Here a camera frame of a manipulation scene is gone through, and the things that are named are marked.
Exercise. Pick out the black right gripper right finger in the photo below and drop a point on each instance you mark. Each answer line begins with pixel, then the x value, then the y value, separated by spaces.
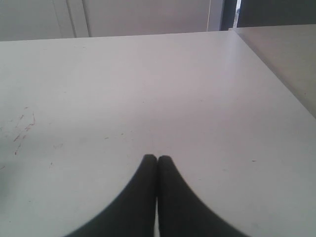
pixel 180 212

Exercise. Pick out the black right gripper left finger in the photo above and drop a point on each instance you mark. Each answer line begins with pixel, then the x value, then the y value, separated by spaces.
pixel 132 213

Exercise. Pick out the beige side table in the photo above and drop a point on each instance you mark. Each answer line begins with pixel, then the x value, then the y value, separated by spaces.
pixel 290 53

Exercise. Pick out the white cabinet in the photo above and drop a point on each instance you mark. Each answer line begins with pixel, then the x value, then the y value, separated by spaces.
pixel 54 19

